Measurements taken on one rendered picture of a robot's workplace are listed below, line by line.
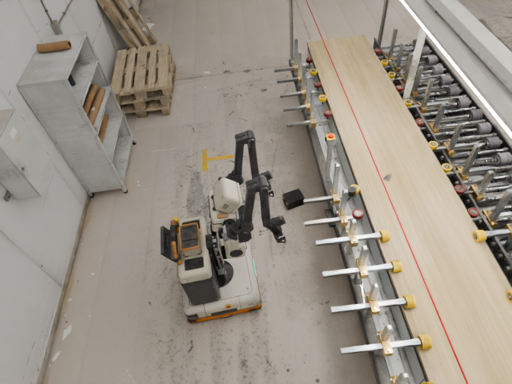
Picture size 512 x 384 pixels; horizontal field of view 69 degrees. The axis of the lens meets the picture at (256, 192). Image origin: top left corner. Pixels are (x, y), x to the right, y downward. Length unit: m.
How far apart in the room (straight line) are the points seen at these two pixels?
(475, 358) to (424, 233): 0.86
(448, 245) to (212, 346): 2.05
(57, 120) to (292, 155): 2.59
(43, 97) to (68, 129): 0.39
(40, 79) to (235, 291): 2.54
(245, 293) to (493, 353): 1.79
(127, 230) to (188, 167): 1.08
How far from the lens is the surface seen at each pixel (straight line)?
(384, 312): 2.92
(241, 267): 3.43
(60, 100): 3.97
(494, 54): 1.71
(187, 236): 2.94
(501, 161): 3.82
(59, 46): 4.28
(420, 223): 3.03
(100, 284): 4.11
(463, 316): 2.75
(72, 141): 4.27
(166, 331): 3.64
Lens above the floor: 3.26
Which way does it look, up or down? 49 degrees down
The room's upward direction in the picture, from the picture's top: 8 degrees counter-clockwise
